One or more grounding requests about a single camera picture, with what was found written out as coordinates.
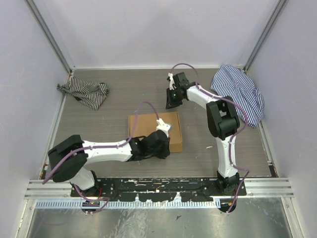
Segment brown cardboard box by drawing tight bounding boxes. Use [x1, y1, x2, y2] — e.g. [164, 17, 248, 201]
[132, 112, 183, 153]

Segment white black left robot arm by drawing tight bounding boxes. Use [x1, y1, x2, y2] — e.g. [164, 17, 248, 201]
[45, 130, 170, 197]

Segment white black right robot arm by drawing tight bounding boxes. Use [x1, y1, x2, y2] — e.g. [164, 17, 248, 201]
[165, 72, 240, 196]

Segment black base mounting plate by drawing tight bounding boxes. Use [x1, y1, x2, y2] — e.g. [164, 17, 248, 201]
[81, 178, 236, 202]

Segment blue white striped cloth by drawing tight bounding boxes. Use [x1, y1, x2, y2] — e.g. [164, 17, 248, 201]
[211, 64, 264, 128]

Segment black white striped cloth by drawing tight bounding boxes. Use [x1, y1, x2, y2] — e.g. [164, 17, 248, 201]
[56, 76, 109, 111]

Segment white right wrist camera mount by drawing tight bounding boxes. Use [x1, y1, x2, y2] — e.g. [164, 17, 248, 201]
[167, 72, 176, 90]

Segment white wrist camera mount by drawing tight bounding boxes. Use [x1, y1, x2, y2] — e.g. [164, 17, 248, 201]
[156, 118, 172, 137]
[167, 72, 176, 90]

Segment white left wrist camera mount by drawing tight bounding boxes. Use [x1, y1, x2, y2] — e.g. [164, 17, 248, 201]
[156, 118, 172, 137]

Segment white slotted cable duct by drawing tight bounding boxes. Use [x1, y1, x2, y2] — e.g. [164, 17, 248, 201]
[35, 199, 220, 209]

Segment aluminium rail beam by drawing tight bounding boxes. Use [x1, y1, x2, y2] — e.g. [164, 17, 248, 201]
[24, 178, 294, 199]

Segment right aluminium corner post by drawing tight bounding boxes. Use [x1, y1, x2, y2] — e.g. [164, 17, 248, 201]
[243, 0, 288, 73]

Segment aluminium corner post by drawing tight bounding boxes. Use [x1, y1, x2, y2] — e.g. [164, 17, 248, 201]
[243, 0, 288, 73]
[25, 0, 74, 74]

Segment left aluminium corner post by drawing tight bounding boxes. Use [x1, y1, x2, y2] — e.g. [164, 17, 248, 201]
[25, 0, 74, 74]

